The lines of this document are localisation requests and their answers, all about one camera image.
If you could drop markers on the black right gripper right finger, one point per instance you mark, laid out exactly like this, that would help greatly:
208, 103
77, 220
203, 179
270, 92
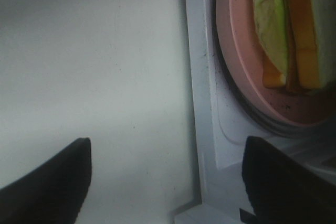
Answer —
280, 190

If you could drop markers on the white microwave oven body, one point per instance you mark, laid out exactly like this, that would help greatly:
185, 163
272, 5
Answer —
222, 131

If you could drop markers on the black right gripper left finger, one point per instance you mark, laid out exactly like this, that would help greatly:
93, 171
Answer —
54, 192

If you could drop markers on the sandwich with lettuce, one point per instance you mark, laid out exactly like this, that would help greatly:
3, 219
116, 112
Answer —
298, 39

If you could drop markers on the pink round plate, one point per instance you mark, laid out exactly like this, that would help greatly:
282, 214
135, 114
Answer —
243, 55

